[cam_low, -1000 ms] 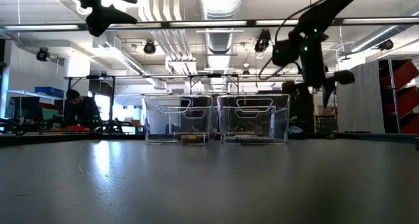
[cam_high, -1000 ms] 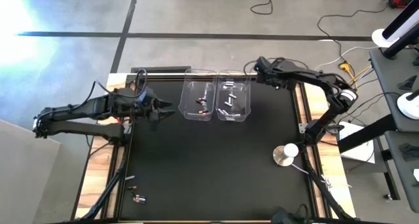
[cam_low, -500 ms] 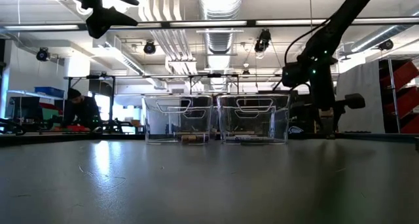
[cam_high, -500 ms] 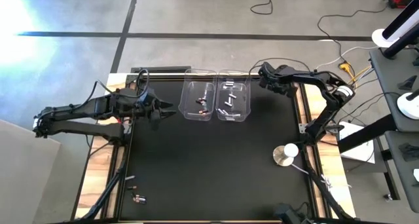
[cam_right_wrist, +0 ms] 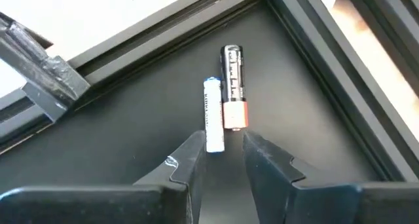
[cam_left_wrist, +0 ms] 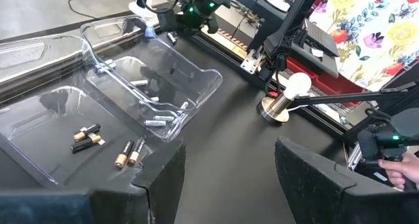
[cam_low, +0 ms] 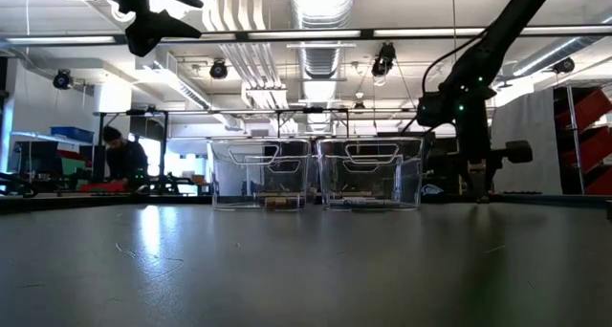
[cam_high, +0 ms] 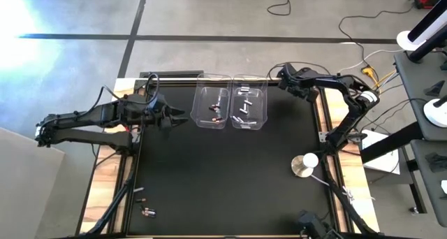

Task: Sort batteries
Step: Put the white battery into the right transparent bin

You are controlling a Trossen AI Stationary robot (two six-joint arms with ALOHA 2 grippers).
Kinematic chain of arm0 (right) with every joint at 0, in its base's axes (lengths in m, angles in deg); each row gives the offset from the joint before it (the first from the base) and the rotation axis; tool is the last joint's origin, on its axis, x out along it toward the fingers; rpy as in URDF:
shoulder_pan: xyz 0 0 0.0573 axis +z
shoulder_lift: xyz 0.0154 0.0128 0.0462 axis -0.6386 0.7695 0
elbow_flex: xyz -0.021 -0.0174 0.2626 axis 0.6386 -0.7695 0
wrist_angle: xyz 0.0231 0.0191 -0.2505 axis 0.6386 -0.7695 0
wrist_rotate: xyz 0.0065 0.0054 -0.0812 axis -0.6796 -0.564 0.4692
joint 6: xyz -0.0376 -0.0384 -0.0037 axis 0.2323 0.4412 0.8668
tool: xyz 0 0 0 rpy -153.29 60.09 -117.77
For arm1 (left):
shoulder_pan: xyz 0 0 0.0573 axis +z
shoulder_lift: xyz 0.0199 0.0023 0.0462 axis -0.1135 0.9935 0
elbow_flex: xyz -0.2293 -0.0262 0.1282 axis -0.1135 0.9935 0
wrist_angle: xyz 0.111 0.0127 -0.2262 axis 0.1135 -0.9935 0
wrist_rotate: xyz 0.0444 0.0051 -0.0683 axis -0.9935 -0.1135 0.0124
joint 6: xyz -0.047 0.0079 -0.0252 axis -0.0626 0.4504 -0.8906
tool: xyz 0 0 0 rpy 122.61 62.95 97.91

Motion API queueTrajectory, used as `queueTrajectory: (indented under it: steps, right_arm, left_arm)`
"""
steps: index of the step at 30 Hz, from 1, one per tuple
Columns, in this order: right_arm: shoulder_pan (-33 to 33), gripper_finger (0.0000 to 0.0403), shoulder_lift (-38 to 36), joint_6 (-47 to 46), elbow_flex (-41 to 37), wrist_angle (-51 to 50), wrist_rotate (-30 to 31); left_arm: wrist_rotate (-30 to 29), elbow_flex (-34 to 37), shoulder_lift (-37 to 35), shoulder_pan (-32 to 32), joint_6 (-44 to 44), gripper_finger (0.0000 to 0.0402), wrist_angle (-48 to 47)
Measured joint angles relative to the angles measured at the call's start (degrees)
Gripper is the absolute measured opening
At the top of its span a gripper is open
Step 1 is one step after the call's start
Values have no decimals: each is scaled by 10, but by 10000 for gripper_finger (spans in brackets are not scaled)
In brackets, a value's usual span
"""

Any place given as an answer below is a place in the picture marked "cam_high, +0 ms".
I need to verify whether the black bracket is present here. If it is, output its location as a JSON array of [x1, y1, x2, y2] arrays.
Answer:
[[424, 80, 446, 96]]

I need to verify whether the thin white cable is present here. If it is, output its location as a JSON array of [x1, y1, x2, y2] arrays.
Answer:
[[310, 174, 376, 201]]

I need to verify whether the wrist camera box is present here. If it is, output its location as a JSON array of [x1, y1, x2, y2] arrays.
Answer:
[[295, 66, 315, 81], [145, 92, 168, 111]]

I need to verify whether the white loose cable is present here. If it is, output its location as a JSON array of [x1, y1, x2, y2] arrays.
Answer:
[[337, 48, 404, 74]]

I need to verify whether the white and black column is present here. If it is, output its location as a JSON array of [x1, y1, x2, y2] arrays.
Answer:
[[407, 3, 447, 44]]

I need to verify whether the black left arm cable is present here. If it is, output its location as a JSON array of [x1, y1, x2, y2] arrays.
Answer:
[[89, 73, 161, 110]]

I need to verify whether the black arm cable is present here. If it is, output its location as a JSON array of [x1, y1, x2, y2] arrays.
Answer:
[[89, 73, 161, 110], [266, 60, 332, 82]]

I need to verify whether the black angled column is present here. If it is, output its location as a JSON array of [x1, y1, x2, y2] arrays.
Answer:
[[408, 27, 447, 64]]

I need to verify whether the clear plastic bin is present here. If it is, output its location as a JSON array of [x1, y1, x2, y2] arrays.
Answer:
[[189, 73, 233, 130], [229, 73, 269, 131]]

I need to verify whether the grey side table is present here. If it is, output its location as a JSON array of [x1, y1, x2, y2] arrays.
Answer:
[[394, 52, 447, 142], [410, 139, 447, 229]]

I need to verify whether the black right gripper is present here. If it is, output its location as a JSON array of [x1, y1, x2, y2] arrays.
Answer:
[[278, 63, 321, 103]]

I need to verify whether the wooden table border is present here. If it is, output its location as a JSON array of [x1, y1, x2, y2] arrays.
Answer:
[[79, 77, 380, 235]]

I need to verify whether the white cylinder on metal base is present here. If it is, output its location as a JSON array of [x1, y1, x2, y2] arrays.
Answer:
[[291, 152, 320, 179]]

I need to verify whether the white round base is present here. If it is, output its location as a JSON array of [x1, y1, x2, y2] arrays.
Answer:
[[423, 98, 447, 129], [396, 29, 426, 52]]

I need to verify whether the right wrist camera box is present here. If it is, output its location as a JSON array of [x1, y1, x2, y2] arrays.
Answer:
[[295, 66, 315, 81]]

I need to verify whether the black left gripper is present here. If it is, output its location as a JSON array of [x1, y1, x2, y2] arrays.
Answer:
[[118, 94, 190, 130]]

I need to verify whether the black table frame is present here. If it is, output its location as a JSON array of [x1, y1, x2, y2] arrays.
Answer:
[[78, 70, 380, 239]]

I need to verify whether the white sheet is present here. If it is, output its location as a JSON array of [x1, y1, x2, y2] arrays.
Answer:
[[360, 129, 401, 176]]

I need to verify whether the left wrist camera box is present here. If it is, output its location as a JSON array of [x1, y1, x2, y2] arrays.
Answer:
[[145, 92, 168, 111]]

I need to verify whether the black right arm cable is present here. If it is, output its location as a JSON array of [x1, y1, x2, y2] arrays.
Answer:
[[266, 60, 332, 82]]

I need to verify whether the grey flat board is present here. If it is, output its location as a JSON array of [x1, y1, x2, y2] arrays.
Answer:
[[0, 126, 66, 239]]

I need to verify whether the black support beam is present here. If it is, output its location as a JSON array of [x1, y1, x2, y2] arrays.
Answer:
[[359, 122, 425, 165]]

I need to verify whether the black loose cable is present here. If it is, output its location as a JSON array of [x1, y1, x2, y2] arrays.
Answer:
[[267, 0, 301, 17], [337, 6, 415, 67]]

